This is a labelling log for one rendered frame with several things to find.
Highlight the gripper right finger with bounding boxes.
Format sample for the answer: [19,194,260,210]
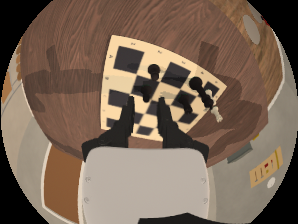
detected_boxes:
[156,97,209,163]

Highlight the checkered chessboard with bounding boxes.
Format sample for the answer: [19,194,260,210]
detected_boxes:
[101,35,227,141]

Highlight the white chess rook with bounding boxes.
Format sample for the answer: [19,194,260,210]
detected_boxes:
[211,106,223,122]

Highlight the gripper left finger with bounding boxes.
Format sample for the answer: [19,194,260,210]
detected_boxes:
[81,96,135,162]

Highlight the white pawn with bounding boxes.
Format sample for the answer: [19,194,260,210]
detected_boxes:
[205,89,216,105]

